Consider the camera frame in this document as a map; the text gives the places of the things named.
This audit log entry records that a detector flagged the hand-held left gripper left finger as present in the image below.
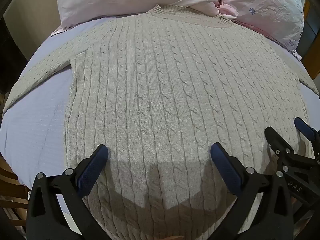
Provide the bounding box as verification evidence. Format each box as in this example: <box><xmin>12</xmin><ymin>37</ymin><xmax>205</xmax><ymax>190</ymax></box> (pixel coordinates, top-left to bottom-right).
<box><xmin>26</xmin><ymin>144</ymin><xmax>109</xmax><ymax>240</ymax></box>

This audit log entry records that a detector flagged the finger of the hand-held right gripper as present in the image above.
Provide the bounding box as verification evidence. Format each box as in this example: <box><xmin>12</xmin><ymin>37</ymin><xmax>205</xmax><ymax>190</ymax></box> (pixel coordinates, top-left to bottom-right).
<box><xmin>264</xmin><ymin>127</ymin><xmax>320</xmax><ymax>178</ymax></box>
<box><xmin>294</xmin><ymin>117</ymin><xmax>320</xmax><ymax>146</ymax></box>

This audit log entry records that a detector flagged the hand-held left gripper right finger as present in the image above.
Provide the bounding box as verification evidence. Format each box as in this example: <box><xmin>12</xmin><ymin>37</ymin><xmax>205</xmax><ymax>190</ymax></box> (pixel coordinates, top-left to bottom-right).
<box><xmin>210</xmin><ymin>142</ymin><xmax>294</xmax><ymax>240</ymax></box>

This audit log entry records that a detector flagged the beige cable knit sweater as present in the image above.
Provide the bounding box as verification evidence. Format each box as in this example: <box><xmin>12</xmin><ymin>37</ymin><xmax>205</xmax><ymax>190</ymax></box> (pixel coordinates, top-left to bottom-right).
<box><xmin>2</xmin><ymin>4</ymin><xmax>320</xmax><ymax>240</ymax></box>

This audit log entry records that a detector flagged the lavender bed sheet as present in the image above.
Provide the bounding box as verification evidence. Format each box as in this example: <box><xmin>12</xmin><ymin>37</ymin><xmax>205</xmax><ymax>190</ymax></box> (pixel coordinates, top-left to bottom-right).
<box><xmin>0</xmin><ymin>17</ymin><xmax>320</xmax><ymax>222</ymax></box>

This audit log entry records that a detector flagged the wooden chair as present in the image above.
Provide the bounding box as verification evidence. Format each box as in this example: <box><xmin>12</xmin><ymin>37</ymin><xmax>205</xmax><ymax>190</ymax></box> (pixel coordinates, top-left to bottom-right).
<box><xmin>0</xmin><ymin>155</ymin><xmax>30</xmax><ymax>228</ymax></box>

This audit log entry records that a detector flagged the wooden furniture frame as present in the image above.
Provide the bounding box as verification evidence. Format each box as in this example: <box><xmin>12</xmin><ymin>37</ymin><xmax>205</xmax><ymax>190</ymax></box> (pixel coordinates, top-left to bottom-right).
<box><xmin>298</xmin><ymin>0</ymin><xmax>320</xmax><ymax>83</ymax></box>

